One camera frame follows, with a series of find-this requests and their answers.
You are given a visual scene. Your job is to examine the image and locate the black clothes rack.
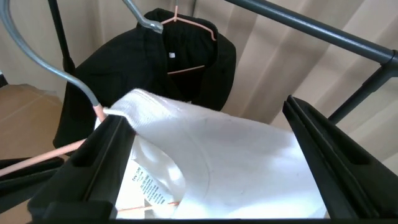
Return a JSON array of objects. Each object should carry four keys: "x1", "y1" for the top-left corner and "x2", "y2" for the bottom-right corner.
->
[{"x1": 46, "y1": 0, "x2": 398, "y2": 125}]

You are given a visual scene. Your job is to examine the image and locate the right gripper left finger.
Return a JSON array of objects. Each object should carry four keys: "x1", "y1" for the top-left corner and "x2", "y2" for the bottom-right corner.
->
[{"x1": 27, "y1": 114, "x2": 137, "y2": 220}]

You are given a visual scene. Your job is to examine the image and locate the white printed T-shirt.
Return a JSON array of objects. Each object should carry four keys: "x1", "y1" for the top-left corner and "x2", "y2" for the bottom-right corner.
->
[{"x1": 95, "y1": 88, "x2": 328, "y2": 220}]

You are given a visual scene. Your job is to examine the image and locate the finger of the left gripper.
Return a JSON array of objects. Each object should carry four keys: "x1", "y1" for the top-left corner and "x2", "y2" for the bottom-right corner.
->
[
  {"x1": 0, "y1": 156, "x2": 65, "y2": 179},
  {"x1": 0, "y1": 169, "x2": 59, "y2": 214}
]

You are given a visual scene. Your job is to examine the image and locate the beige curtain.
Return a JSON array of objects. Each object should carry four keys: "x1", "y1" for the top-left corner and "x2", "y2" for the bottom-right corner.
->
[{"x1": 0, "y1": 0, "x2": 398, "y2": 175}]

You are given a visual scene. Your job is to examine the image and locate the pink clothes hanger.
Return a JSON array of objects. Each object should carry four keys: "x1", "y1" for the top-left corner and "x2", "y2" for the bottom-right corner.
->
[
  {"x1": 160, "y1": 0, "x2": 218, "y2": 76},
  {"x1": 0, "y1": 0, "x2": 181, "y2": 214}
]

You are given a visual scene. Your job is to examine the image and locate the black garment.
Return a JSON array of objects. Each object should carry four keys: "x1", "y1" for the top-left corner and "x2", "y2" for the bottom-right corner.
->
[{"x1": 52, "y1": 7, "x2": 237, "y2": 154}]

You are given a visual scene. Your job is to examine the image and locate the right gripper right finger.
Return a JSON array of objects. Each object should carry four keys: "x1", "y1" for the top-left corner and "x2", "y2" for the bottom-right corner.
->
[{"x1": 282, "y1": 95, "x2": 398, "y2": 219}]

